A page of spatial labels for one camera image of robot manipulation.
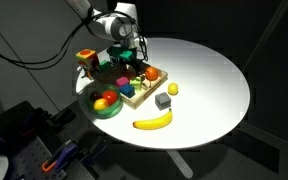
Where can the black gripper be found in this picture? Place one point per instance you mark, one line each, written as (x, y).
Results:
(132, 62)

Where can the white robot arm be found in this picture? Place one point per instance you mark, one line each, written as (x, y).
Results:
(112, 28)

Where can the pink cube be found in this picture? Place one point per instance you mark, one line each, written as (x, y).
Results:
(121, 82)

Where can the small blue cube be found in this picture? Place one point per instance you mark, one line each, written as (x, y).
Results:
(127, 90)

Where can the blue number cube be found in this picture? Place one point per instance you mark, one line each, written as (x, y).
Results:
(113, 60)

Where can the dark green cube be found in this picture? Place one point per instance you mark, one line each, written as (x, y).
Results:
(105, 65)

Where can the grey cube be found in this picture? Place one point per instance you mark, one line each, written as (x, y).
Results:
(162, 101)

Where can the multicolour cube toy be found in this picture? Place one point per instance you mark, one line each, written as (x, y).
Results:
(87, 56)

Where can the orange fruit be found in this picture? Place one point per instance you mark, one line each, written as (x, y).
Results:
(151, 73)

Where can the wooden tray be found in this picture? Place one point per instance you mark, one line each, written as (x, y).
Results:
(140, 100)

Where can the red tomato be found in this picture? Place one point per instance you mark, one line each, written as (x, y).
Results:
(110, 96)

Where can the yellow fruit in bowl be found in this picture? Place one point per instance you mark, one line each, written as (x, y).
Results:
(101, 104)

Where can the dark plum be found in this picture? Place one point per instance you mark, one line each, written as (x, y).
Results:
(95, 96)

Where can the green bowl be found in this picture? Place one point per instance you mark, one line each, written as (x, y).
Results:
(105, 111)

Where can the yellow banana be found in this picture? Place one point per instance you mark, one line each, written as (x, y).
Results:
(152, 123)

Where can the white table leg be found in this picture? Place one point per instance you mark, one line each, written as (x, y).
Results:
(180, 163)

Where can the purple clamp orange tip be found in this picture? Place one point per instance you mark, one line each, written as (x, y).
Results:
(60, 156)

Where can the dark perforated mounting board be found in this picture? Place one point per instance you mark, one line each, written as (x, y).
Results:
(27, 160)

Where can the teal camera mount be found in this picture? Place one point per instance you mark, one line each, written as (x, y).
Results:
(120, 54)

